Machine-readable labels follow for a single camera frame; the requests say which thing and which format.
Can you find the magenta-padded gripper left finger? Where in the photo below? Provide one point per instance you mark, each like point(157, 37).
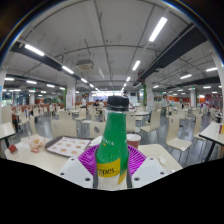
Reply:
point(76, 171)

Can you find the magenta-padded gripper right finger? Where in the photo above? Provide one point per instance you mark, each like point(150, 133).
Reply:
point(148, 171)

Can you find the green drink bottle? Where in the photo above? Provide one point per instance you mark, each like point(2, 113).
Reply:
point(112, 140)

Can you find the small white packet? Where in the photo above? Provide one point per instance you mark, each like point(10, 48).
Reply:
point(162, 160)

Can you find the dark food tray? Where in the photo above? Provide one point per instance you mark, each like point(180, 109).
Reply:
point(68, 146)

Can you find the white crumpled napkin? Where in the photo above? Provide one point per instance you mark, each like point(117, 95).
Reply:
point(96, 141)

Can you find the cream chair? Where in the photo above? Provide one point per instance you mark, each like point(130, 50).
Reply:
point(97, 128)
point(176, 133)
point(64, 128)

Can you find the clear food wrapper bag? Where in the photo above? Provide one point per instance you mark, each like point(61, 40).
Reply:
point(36, 142)

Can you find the far cream chairs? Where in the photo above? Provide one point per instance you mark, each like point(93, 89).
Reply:
point(151, 120)

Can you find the white side table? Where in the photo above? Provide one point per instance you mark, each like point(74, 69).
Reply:
point(213, 133)
point(6, 130)

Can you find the ceiling air conditioner unit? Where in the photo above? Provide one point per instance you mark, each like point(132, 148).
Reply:
point(85, 64)

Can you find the ceiling lights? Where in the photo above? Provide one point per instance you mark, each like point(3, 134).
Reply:
point(157, 29)

